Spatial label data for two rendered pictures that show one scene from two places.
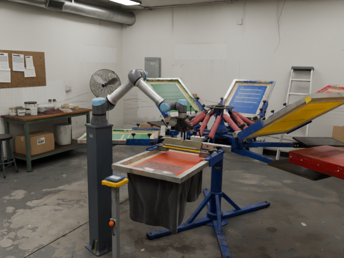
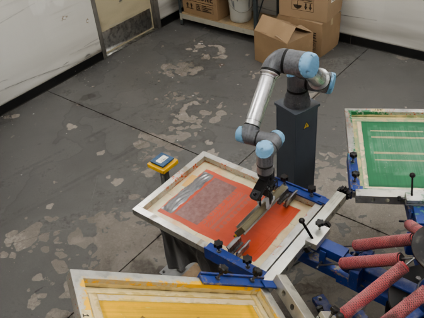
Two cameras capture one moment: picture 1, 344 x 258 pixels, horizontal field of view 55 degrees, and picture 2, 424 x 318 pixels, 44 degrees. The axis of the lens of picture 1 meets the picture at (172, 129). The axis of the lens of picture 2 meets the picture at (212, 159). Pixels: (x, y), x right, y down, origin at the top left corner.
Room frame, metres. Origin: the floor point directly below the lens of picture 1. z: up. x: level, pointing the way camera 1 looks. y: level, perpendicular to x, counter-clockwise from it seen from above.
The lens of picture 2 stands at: (2.95, -1.92, 2.81)
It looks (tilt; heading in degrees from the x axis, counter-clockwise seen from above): 38 degrees down; 103
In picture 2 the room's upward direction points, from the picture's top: 6 degrees counter-clockwise
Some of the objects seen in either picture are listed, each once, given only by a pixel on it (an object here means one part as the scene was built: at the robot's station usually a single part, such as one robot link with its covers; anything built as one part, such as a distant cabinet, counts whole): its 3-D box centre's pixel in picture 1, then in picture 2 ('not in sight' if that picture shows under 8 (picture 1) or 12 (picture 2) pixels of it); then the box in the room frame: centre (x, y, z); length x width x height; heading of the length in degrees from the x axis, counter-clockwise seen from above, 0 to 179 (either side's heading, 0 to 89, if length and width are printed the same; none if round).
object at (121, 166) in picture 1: (171, 160); (228, 207); (2.57, 0.00, 0.97); 0.79 x 0.58 x 0.04; 151
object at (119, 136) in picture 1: (134, 128); (407, 154); (3.48, 0.40, 1.05); 1.08 x 0.61 x 0.23; 91
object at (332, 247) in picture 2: not in sight; (328, 248); (3.06, -0.27, 1.02); 0.17 x 0.06 x 0.05; 151
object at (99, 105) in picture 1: (99, 105); (298, 76); (2.89, 0.65, 1.37); 0.13 x 0.12 x 0.14; 161
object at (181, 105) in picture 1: (181, 106); (265, 154); (2.77, -0.08, 1.39); 0.09 x 0.08 x 0.11; 71
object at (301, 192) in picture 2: (157, 149); (297, 194); (2.91, 0.13, 0.97); 0.30 x 0.05 x 0.07; 151
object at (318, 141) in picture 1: (279, 144); not in sight; (3.51, -1.18, 0.91); 1.34 x 0.40 x 0.08; 91
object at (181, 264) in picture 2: (190, 194); (197, 260); (2.42, -0.15, 0.74); 0.46 x 0.04 x 0.42; 151
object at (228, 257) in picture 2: (214, 157); (233, 262); (2.65, -0.36, 0.97); 0.30 x 0.05 x 0.07; 151
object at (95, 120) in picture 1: (99, 118); (297, 94); (2.89, 0.65, 1.25); 0.15 x 0.15 x 0.10
